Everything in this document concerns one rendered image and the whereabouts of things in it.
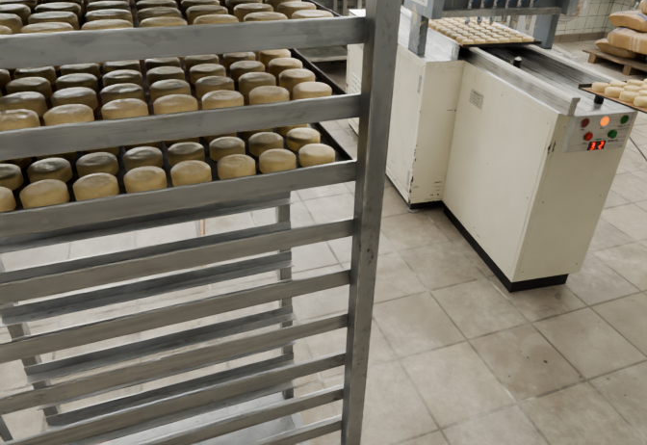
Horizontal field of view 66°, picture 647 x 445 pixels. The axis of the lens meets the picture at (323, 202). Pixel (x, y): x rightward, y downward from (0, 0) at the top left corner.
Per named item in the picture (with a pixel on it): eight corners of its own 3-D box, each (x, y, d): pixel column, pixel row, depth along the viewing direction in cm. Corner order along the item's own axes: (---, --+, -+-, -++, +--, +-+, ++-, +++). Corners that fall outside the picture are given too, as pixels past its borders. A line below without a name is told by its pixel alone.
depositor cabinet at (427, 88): (344, 127, 373) (349, 10, 329) (431, 120, 387) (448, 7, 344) (406, 218, 267) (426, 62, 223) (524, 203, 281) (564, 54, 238)
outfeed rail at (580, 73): (417, 8, 339) (418, -3, 336) (421, 8, 340) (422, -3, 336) (639, 111, 173) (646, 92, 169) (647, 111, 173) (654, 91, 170)
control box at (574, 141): (559, 148, 178) (570, 112, 171) (615, 143, 183) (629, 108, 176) (565, 153, 175) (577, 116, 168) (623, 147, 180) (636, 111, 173)
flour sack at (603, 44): (624, 61, 507) (629, 46, 499) (591, 51, 540) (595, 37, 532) (673, 55, 530) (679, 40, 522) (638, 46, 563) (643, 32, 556)
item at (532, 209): (437, 213, 271) (465, 46, 225) (494, 206, 278) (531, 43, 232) (506, 299, 213) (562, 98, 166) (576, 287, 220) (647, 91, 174)
